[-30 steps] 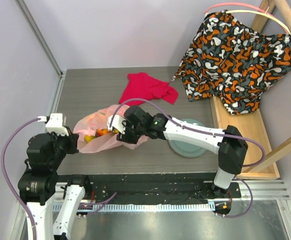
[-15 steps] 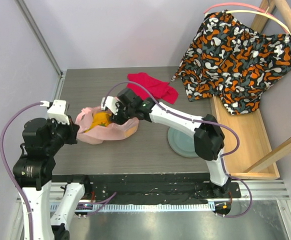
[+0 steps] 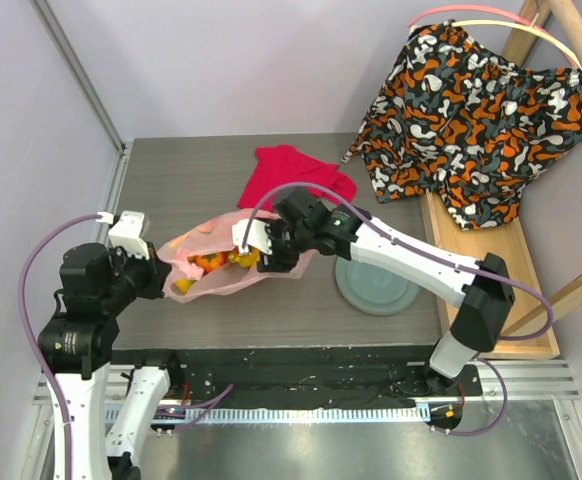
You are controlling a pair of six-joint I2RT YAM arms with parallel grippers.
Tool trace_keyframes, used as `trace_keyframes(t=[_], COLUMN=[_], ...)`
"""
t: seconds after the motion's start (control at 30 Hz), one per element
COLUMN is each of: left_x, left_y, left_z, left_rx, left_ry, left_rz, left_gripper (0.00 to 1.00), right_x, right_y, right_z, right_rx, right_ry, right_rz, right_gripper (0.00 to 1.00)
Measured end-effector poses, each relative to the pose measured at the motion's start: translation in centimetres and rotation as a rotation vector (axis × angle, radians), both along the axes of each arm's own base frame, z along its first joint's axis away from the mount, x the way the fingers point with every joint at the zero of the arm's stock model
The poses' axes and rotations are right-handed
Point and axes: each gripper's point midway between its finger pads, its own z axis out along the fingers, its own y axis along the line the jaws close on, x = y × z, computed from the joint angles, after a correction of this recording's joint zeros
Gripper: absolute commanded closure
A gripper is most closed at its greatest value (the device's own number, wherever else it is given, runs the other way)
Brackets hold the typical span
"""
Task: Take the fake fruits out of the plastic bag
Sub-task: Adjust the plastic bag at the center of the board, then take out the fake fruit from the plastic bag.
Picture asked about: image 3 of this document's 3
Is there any pink plastic bag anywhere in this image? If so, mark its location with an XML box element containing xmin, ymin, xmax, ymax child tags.
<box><xmin>158</xmin><ymin>209</ymin><xmax>314</xmax><ymax>303</ymax></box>

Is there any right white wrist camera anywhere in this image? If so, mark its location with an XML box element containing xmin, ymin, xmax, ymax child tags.
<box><xmin>231</xmin><ymin>219</ymin><xmax>272</xmax><ymax>255</ymax></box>

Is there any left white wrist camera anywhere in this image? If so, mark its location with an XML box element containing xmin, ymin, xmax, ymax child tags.
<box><xmin>97</xmin><ymin>210</ymin><xmax>149</xmax><ymax>260</ymax></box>

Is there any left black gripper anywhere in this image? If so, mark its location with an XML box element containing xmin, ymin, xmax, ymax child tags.
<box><xmin>101</xmin><ymin>239</ymin><xmax>172</xmax><ymax>311</ymax></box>

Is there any yellow fake fruit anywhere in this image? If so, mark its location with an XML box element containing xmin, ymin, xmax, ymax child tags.
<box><xmin>172</xmin><ymin>279</ymin><xmax>196</xmax><ymax>295</ymax></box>

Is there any wooden tray frame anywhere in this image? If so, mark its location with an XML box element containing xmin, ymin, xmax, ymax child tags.
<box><xmin>409</xmin><ymin>1</ymin><xmax>582</xmax><ymax>360</ymax></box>

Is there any patterned orange black fabric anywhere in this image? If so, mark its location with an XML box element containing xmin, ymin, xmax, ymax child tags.
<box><xmin>345</xmin><ymin>21</ymin><xmax>582</xmax><ymax>231</ymax></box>

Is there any red cloth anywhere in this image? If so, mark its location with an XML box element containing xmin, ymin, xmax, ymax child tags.
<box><xmin>237</xmin><ymin>145</ymin><xmax>357</xmax><ymax>209</ymax></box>

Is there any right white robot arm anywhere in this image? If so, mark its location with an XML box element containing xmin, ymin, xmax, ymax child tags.
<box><xmin>235</xmin><ymin>188</ymin><xmax>515</xmax><ymax>395</ymax></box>

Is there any grey-green plate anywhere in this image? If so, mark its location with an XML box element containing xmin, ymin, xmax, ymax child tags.
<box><xmin>335</xmin><ymin>258</ymin><xmax>420</xmax><ymax>316</ymax></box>

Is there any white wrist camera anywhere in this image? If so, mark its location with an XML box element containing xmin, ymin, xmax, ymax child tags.
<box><xmin>231</xmin><ymin>219</ymin><xmax>272</xmax><ymax>255</ymax></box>
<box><xmin>97</xmin><ymin>210</ymin><xmax>149</xmax><ymax>260</ymax></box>

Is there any cream hoop tube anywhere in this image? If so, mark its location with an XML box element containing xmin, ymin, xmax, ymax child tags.
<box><xmin>453</xmin><ymin>18</ymin><xmax>582</xmax><ymax>71</ymax></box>

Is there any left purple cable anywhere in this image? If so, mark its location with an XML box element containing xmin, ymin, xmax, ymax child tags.
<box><xmin>20</xmin><ymin>213</ymin><xmax>235</xmax><ymax>480</ymax></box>

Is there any orange fake pumpkin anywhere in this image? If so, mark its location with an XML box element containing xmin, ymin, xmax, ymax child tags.
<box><xmin>193</xmin><ymin>252</ymin><xmax>228</xmax><ymax>274</ymax></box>

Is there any orange fake fruit in bag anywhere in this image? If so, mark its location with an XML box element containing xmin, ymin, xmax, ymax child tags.
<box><xmin>227</xmin><ymin>247</ymin><xmax>260</xmax><ymax>269</ymax></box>

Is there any pink hoop tube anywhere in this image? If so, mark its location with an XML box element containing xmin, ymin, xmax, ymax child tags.
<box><xmin>407</xmin><ymin>4</ymin><xmax>537</xmax><ymax>29</ymax></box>

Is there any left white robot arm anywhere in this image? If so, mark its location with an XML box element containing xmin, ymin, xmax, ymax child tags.
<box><xmin>38</xmin><ymin>243</ymin><xmax>185</xmax><ymax>479</ymax></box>

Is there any aluminium rail frame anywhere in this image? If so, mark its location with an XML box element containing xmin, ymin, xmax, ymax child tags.
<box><xmin>30</xmin><ymin>0</ymin><xmax>582</xmax><ymax>480</ymax></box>

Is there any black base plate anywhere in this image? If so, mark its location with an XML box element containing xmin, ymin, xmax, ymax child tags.
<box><xmin>110</xmin><ymin>344</ymin><xmax>485</xmax><ymax>412</ymax></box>

